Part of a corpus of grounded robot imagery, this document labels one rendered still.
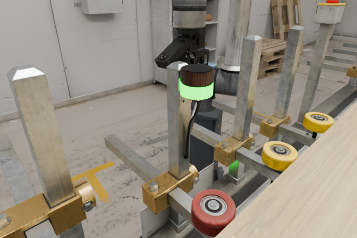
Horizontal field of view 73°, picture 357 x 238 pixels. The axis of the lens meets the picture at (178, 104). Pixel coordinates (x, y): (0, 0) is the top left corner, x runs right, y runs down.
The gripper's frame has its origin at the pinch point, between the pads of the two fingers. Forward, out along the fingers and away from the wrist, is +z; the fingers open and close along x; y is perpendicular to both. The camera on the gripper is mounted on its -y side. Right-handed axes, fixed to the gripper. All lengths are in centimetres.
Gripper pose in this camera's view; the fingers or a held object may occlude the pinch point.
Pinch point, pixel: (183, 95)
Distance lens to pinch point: 74.4
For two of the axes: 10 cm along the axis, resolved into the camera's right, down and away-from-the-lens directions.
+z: 0.0, 9.1, 4.2
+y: 7.2, -2.9, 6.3
